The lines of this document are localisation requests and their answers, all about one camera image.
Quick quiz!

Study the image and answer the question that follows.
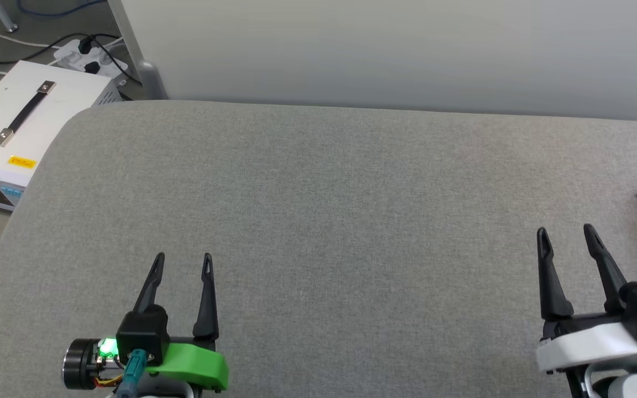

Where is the white power supply box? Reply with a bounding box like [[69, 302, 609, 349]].
[[0, 60, 124, 212]]

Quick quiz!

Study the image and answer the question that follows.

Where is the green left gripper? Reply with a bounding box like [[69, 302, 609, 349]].
[[63, 253, 229, 398]]

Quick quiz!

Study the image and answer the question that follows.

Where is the blue cable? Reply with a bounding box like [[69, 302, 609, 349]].
[[17, 0, 108, 18]]

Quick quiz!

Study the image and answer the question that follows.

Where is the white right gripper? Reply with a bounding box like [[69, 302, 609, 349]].
[[535, 224, 637, 376]]

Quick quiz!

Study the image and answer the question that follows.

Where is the black floor cable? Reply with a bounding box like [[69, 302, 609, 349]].
[[0, 33, 142, 86]]

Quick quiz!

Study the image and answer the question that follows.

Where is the white power strip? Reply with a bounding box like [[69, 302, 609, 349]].
[[53, 38, 129, 79]]

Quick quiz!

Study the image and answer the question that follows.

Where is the grey metal frame leg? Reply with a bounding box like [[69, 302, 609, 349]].
[[107, 0, 169, 101]]

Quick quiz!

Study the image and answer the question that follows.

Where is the black strap handle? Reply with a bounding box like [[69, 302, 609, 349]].
[[0, 81, 57, 147]]

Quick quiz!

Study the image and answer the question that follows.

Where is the thin grey metal leg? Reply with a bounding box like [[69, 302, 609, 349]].
[[0, 0, 19, 32]]

